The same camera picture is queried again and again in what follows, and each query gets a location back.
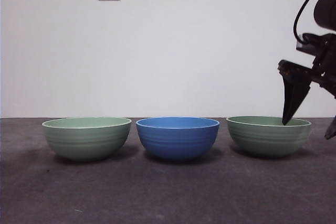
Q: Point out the green ribbed bowl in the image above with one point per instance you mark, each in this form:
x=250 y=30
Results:
x=86 y=142
x=265 y=142

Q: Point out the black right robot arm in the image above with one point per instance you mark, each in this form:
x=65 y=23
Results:
x=326 y=11

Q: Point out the blue ribbed bowl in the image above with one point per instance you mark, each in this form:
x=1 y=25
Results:
x=178 y=142

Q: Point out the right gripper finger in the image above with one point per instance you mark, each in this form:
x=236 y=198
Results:
x=332 y=130
x=294 y=95

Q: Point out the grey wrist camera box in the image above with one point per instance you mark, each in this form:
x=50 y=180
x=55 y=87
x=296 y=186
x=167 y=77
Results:
x=308 y=44

